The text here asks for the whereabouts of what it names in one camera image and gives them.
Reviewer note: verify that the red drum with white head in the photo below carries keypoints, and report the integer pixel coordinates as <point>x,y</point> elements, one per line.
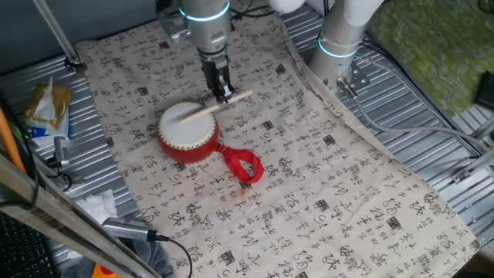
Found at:
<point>185,135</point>

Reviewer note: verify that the aluminium pole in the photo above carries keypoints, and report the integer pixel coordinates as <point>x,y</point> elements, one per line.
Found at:
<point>58,34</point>

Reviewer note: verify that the orange emergency stop box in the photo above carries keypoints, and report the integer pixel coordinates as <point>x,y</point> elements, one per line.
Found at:
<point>101,272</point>

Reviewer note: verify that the wooden drumstick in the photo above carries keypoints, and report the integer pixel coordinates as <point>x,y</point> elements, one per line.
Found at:
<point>197,114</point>

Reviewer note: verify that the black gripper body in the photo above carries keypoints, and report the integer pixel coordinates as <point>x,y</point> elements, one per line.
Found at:
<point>215,71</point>

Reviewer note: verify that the black keyboard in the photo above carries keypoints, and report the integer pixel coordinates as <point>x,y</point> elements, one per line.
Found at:
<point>19,251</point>

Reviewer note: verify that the crumpled white tissue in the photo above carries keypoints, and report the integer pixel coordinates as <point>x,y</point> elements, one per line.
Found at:
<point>96,204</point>

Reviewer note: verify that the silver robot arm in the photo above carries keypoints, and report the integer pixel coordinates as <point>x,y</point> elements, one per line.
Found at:
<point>204,23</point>

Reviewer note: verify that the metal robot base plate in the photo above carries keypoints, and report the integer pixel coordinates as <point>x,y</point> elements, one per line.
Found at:
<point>361,79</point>

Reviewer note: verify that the aluminium frame beam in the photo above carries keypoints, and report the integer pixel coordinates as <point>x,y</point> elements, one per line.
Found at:
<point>58,220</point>

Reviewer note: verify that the small grey camera on stand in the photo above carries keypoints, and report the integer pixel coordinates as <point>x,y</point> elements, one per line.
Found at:
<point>60,148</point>

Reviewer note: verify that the black box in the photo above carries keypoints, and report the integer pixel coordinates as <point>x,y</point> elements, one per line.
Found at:
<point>487,90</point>

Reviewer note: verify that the silver camera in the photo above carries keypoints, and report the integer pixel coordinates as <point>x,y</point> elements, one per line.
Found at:
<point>123,228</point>

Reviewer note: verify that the yellow tissue pack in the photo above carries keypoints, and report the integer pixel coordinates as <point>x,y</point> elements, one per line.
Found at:
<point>50,112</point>

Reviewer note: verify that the aluminium profile bracket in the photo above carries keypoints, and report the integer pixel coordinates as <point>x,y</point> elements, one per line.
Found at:
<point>474,164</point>

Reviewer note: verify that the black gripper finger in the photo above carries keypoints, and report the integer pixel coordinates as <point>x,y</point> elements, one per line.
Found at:
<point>227,90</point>
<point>217,92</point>

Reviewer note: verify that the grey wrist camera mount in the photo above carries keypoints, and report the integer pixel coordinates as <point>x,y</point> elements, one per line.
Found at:
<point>171,27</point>

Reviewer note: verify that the calligraphy print tablecloth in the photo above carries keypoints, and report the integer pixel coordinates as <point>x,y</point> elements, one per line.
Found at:
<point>347,216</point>

